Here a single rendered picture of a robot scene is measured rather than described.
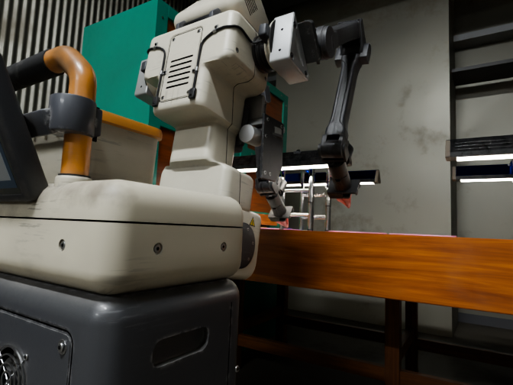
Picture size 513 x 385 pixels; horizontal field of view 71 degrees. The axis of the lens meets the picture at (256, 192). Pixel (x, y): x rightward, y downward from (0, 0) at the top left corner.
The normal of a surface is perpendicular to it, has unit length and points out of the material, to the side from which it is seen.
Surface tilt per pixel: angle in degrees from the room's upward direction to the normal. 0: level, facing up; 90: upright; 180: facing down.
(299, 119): 90
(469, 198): 90
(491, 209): 90
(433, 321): 90
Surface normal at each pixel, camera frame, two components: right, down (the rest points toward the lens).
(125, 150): 0.84, 0.02
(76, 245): -0.54, -0.11
